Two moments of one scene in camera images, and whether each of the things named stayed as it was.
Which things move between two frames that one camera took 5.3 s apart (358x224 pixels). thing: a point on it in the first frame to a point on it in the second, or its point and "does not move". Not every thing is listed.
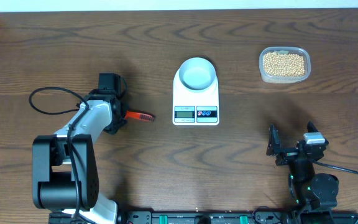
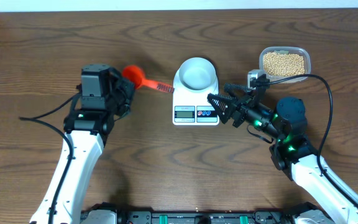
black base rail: (210, 216) does not move
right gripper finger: (311, 127) to (236, 90)
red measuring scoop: (134, 115) to (136, 75)
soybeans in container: (284, 65) does not move
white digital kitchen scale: (192, 107) does not move
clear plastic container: (284, 65) does not move
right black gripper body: (287, 155) to (259, 116)
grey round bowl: (197, 73) does not move
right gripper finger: (273, 147) to (222, 105)
